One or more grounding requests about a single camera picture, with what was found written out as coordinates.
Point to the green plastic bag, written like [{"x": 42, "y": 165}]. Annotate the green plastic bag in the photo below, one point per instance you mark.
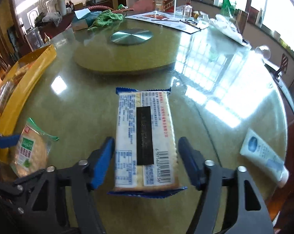
[{"x": 228, "y": 9}]

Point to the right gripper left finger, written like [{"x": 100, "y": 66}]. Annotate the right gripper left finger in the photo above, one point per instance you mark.
[{"x": 84, "y": 177}]

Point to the yellow cardboard box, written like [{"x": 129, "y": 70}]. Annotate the yellow cardboard box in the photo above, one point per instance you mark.
[{"x": 39, "y": 60}]

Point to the black phone stand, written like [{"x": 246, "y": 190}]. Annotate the black phone stand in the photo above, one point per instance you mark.
[{"x": 277, "y": 72}]

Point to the brown sandwich cracker pack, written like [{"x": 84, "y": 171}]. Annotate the brown sandwich cracker pack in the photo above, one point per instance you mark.
[{"x": 5, "y": 93}]

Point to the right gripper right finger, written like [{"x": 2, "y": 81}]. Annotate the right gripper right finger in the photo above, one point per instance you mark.
[{"x": 245, "y": 210}]

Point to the white cream tube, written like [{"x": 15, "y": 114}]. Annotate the white cream tube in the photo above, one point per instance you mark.
[{"x": 257, "y": 151}]

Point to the white liquor bottle red label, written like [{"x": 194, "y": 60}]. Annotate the white liquor bottle red label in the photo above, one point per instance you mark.
[{"x": 170, "y": 6}]

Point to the clear plastic cup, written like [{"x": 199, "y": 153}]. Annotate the clear plastic cup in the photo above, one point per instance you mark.
[{"x": 34, "y": 38}]

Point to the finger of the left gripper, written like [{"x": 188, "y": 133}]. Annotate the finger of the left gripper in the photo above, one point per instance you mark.
[{"x": 9, "y": 141}]

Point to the metal turntable disc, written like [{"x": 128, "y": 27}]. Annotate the metal turntable disc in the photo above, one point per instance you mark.
[{"x": 132, "y": 36}]

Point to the green cloth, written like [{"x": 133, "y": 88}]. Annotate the green cloth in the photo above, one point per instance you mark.
[{"x": 105, "y": 19}]

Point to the small clear bottle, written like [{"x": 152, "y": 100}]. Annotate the small clear bottle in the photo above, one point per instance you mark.
[{"x": 187, "y": 10}]

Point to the printed paper sheet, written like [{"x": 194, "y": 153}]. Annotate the printed paper sheet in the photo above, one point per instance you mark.
[{"x": 169, "y": 20}]

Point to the blue cracker pack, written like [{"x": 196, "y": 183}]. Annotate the blue cracker pack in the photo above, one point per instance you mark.
[{"x": 146, "y": 159}]

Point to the teal tissue box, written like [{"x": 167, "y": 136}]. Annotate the teal tissue box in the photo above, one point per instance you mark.
[{"x": 83, "y": 19}]

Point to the overturned clear glass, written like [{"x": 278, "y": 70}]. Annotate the overturned clear glass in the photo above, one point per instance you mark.
[{"x": 264, "y": 51}]

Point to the white plastic bag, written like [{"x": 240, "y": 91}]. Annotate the white plastic bag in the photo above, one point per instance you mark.
[{"x": 226, "y": 27}]

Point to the pink plastic chair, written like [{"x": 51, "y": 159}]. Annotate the pink plastic chair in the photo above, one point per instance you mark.
[{"x": 142, "y": 6}]

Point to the green round cracker pack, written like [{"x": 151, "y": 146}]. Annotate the green round cracker pack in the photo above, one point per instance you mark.
[{"x": 32, "y": 149}]

